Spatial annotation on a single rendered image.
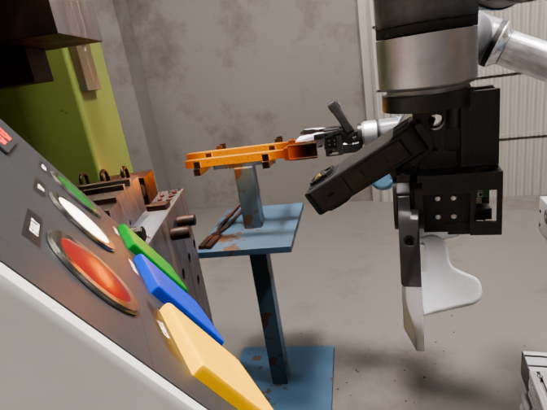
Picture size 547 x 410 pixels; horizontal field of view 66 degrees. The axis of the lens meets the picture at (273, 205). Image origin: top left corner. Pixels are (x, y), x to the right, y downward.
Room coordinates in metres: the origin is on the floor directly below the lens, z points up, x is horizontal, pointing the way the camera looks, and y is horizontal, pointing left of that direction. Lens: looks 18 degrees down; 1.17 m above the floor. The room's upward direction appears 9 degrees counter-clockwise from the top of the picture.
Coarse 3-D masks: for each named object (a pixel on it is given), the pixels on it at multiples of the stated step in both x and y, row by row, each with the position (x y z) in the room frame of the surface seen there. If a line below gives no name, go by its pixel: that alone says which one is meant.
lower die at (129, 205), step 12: (120, 180) 0.86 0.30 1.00; (132, 180) 0.88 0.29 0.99; (84, 192) 0.81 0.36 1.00; (96, 192) 0.81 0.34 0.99; (108, 192) 0.80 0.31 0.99; (120, 192) 0.79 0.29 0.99; (132, 192) 0.85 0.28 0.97; (96, 204) 0.75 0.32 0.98; (108, 204) 0.75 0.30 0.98; (120, 204) 0.77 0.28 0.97; (132, 204) 0.83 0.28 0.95; (144, 204) 0.90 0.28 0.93; (120, 216) 0.75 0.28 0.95; (132, 216) 0.81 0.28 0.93
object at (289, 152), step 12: (300, 144) 1.19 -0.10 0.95; (312, 144) 1.18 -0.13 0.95; (216, 156) 1.27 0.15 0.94; (228, 156) 1.24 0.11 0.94; (240, 156) 1.23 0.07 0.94; (252, 156) 1.22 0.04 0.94; (276, 156) 1.20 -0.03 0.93; (288, 156) 1.19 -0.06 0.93; (300, 156) 1.20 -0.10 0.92; (312, 156) 1.18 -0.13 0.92
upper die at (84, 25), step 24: (0, 0) 0.71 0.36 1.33; (24, 0) 0.71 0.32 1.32; (48, 0) 0.71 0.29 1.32; (72, 0) 0.81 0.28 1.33; (0, 24) 0.71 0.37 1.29; (24, 24) 0.71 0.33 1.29; (48, 24) 0.71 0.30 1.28; (72, 24) 0.78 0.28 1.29; (96, 24) 0.89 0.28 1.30; (0, 48) 0.78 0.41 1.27; (48, 48) 0.88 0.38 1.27
